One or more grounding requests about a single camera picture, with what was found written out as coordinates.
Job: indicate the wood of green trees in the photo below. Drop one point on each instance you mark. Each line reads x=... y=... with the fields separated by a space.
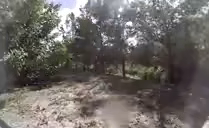
x=105 y=40

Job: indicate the green leafy bush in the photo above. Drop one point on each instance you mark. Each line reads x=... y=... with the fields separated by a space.
x=32 y=50

